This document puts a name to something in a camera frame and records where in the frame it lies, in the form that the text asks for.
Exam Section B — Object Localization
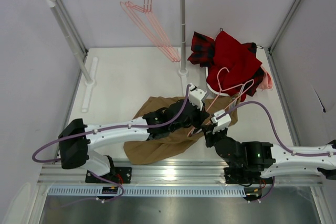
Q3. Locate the tan pleated skirt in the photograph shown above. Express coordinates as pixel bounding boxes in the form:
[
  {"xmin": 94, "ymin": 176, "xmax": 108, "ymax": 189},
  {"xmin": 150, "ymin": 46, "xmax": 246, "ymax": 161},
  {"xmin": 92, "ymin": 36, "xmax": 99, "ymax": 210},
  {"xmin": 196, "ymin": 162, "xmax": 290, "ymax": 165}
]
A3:
[{"xmin": 123, "ymin": 95, "xmax": 238, "ymax": 166}]

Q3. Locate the pink wire hanger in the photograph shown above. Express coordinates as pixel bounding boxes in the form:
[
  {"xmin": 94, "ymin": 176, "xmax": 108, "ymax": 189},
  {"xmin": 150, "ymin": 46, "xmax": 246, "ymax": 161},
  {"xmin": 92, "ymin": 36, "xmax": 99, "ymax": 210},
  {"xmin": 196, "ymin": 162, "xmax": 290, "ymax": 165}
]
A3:
[
  {"xmin": 187, "ymin": 66, "xmax": 255, "ymax": 137},
  {"xmin": 125, "ymin": 0, "xmax": 180, "ymax": 62},
  {"xmin": 128, "ymin": 0, "xmax": 182, "ymax": 61},
  {"xmin": 119, "ymin": 0, "xmax": 177, "ymax": 62}
]

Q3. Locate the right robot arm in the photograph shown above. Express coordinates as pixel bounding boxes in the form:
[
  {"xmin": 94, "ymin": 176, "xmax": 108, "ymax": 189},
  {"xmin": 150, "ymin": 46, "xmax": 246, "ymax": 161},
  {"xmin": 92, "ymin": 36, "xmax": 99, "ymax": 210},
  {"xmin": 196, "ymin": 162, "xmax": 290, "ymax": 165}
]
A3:
[{"xmin": 202, "ymin": 125, "xmax": 335, "ymax": 186}]

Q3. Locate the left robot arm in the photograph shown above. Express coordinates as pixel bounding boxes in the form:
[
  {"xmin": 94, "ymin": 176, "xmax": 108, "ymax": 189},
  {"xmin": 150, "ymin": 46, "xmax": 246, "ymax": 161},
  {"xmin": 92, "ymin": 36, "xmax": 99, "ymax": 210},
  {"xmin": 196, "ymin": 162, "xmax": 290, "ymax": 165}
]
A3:
[{"xmin": 59, "ymin": 100, "xmax": 209, "ymax": 176}]

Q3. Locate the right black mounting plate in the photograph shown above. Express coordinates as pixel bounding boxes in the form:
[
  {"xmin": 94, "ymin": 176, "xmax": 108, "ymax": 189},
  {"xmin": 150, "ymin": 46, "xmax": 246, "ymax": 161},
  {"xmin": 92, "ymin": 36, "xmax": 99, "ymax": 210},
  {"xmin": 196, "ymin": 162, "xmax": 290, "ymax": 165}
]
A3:
[{"xmin": 224, "ymin": 167, "xmax": 273, "ymax": 186}]

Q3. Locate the black mounting plate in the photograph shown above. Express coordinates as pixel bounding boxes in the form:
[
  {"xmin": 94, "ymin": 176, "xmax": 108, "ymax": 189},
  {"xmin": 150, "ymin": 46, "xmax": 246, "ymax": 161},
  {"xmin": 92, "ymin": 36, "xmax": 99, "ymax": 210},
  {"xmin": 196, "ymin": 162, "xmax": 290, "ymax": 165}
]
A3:
[
  {"xmin": 224, "ymin": 167, "xmax": 273, "ymax": 186},
  {"xmin": 85, "ymin": 167, "xmax": 132, "ymax": 184}
]

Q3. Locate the white laundry basket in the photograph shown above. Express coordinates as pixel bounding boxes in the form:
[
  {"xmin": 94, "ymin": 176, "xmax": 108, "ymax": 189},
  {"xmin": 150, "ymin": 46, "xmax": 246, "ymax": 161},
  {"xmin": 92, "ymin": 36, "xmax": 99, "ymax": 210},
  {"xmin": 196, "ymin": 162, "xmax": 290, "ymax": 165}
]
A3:
[{"xmin": 205, "ymin": 67, "xmax": 238, "ymax": 97}]

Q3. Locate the red black plaid garment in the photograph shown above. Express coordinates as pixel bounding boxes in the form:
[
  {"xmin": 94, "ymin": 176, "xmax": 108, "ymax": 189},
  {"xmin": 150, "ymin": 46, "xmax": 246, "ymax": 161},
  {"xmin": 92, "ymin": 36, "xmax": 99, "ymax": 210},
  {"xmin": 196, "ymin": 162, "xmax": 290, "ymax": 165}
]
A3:
[{"xmin": 187, "ymin": 31, "xmax": 266, "ymax": 96}]

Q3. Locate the pink garment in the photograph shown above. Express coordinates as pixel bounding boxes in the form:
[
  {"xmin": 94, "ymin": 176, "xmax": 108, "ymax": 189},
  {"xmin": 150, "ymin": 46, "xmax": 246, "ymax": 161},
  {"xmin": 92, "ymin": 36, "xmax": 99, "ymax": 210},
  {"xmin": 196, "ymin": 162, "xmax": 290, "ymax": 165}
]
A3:
[{"xmin": 258, "ymin": 69, "xmax": 273, "ymax": 90}]

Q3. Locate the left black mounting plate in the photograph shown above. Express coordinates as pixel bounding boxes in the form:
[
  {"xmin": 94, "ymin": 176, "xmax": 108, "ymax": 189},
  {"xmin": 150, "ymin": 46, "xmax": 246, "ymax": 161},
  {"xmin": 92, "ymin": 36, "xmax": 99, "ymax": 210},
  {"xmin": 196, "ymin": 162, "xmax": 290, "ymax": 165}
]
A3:
[{"xmin": 85, "ymin": 167, "xmax": 132, "ymax": 184}]

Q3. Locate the silver clothes rack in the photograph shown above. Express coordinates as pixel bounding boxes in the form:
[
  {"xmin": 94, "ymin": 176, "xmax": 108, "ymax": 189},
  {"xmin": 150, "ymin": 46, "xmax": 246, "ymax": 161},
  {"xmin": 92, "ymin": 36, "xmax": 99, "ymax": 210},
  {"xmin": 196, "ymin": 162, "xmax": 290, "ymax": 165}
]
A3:
[{"xmin": 39, "ymin": 0, "xmax": 191, "ymax": 91}]

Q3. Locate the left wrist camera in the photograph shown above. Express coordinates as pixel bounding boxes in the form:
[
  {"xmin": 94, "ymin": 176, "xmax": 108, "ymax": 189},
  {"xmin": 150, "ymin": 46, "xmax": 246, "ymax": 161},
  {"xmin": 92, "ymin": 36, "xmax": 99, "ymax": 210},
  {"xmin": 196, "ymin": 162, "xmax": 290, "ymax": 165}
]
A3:
[{"xmin": 188, "ymin": 83, "xmax": 208, "ymax": 111}]

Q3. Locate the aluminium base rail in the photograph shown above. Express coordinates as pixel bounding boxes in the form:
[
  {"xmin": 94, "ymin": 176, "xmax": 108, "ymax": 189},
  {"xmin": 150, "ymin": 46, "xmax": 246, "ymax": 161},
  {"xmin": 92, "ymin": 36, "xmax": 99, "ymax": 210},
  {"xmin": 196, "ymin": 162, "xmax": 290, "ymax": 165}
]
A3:
[{"xmin": 36, "ymin": 158, "xmax": 323, "ymax": 187}]

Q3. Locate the white slotted cable duct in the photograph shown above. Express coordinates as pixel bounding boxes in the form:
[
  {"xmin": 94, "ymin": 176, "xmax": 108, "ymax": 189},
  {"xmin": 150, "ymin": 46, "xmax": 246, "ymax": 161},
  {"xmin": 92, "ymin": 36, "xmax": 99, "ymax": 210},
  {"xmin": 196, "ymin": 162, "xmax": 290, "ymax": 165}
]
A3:
[{"xmin": 48, "ymin": 186, "xmax": 246, "ymax": 197}]

